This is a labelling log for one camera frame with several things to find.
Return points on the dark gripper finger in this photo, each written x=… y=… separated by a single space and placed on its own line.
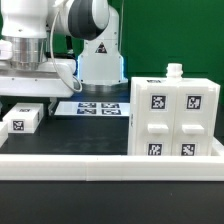
x=52 y=104

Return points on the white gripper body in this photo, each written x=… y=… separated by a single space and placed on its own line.
x=26 y=71

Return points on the white cabinet top block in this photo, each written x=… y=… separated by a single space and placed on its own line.
x=24 y=117

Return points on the white cabinet door panel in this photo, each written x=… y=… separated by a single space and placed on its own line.
x=155 y=120
x=194 y=119

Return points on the white cabinet body box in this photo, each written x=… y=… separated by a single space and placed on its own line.
x=174 y=76

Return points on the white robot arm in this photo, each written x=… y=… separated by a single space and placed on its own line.
x=56 y=48

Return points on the white fiducial marker sheet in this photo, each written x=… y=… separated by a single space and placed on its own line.
x=100 y=109

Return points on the white U-shaped fence frame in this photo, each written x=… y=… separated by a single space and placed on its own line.
x=60 y=150

